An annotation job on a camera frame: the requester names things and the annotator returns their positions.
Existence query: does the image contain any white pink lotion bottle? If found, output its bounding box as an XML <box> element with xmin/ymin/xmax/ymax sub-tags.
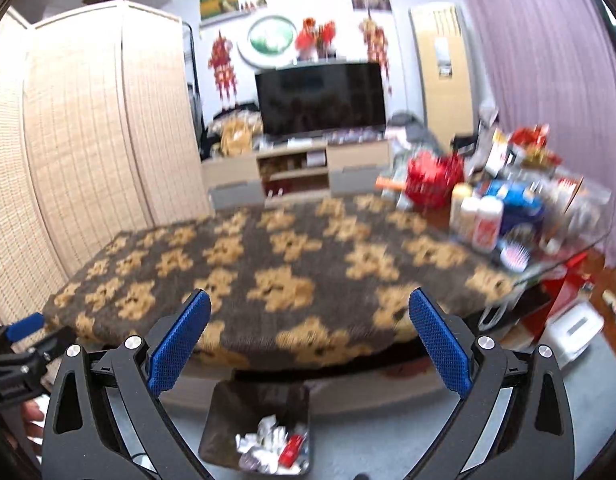
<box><xmin>470</xmin><ymin>196</ymin><xmax>504</xmax><ymax>254</ymax></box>

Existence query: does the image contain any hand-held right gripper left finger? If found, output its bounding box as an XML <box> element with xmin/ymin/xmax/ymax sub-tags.
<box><xmin>40</xmin><ymin>289</ymin><xmax>212</xmax><ymax>480</ymax></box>

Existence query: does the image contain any clear plastic container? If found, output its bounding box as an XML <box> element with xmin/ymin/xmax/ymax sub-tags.
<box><xmin>553</xmin><ymin>175</ymin><xmax>611</xmax><ymax>251</ymax></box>

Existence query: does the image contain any bamboo folding screen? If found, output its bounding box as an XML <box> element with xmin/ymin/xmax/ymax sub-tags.
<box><xmin>0</xmin><ymin>2</ymin><xmax>211</xmax><ymax>326</ymax></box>

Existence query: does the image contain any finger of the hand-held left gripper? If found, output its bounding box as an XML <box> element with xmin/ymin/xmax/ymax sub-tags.
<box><xmin>0</xmin><ymin>312</ymin><xmax>74</xmax><ymax>403</ymax></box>

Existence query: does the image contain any beige TV cabinet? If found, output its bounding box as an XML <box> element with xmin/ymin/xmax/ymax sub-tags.
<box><xmin>200</xmin><ymin>140</ymin><xmax>394</xmax><ymax>211</ymax></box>

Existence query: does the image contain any red gold gift box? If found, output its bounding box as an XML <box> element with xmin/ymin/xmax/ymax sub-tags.
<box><xmin>510</xmin><ymin>125</ymin><xmax>551</xmax><ymax>148</ymax></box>

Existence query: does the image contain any beige standing air conditioner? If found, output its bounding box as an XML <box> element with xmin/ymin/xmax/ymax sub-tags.
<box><xmin>409</xmin><ymin>4</ymin><xmax>476</xmax><ymax>143</ymax></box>

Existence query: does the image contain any purple curtain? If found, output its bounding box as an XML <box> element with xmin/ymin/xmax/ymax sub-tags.
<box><xmin>448</xmin><ymin>0</ymin><xmax>616</xmax><ymax>266</ymax></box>

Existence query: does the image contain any grey seat back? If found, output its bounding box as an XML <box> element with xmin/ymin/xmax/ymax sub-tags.
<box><xmin>330</xmin><ymin>167</ymin><xmax>387</xmax><ymax>197</ymax></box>
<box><xmin>208</xmin><ymin>182</ymin><xmax>265</xmax><ymax>211</ymax></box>

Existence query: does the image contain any pink hairbrush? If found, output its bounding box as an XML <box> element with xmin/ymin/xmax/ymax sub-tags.
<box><xmin>500</xmin><ymin>242</ymin><xmax>533</xmax><ymax>273</ymax></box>

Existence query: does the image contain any small white bottle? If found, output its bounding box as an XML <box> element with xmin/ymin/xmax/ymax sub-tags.
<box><xmin>458</xmin><ymin>197</ymin><xmax>481</xmax><ymax>243</ymax></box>

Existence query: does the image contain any black trash bin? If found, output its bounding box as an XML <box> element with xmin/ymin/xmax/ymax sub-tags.
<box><xmin>198</xmin><ymin>380</ymin><xmax>314</xmax><ymax>476</ymax></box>

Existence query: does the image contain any person's left hand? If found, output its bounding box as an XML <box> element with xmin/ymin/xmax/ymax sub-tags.
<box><xmin>20</xmin><ymin>399</ymin><xmax>46</xmax><ymax>443</ymax></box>

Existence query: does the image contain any white plastic bag handle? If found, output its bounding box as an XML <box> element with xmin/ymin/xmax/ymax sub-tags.
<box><xmin>478</xmin><ymin>302</ymin><xmax>511</xmax><ymax>331</ymax></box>

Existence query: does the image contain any red flower arrangement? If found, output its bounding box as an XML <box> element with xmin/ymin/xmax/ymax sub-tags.
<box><xmin>294</xmin><ymin>17</ymin><xmax>337</xmax><ymax>61</ymax></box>

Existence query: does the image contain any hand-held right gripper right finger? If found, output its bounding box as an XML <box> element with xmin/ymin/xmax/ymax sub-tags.
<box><xmin>408</xmin><ymin>287</ymin><xmax>576</xmax><ymax>480</ymax></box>

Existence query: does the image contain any round wall plate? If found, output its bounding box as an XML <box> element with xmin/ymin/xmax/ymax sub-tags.
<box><xmin>236</xmin><ymin>15</ymin><xmax>297</xmax><ymax>68</ymax></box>

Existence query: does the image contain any white plastic stool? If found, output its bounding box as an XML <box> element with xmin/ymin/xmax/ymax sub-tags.
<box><xmin>543</xmin><ymin>302</ymin><xmax>606</xmax><ymax>366</ymax></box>

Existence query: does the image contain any blue packet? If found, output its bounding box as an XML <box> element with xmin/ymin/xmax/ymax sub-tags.
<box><xmin>485</xmin><ymin>180</ymin><xmax>545</xmax><ymax>233</ymax></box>

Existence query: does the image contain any black television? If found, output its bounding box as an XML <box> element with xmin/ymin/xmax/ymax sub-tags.
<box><xmin>254</xmin><ymin>61</ymin><xmax>388</xmax><ymax>137</ymax></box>

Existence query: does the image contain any landscape painting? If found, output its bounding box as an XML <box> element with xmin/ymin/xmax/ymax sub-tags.
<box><xmin>198</xmin><ymin>0</ymin><xmax>240</xmax><ymax>23</ymax></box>

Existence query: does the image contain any red basket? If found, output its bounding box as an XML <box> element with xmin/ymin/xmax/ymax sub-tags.
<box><xmin>405</xmin><ymin>152</ymin><xmax>464</xmax><ymax>209</ymax></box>

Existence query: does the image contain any brown bear print blanket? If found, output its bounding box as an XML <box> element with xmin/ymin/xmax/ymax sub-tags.
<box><xmin>40</xmin><ymin>195</ymin><xmax>519</xmax><ymax>361</ymax></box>

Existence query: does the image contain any red hanging ornament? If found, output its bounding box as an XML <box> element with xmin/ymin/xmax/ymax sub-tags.
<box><xmin>359</xmin><ymin>15</ymin><xmax>393</xmax><ymax>93</ymax></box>
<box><xmin>208</xmin><ymin>30</ymin><xmax>240</xmax><ymax>108</ymax></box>

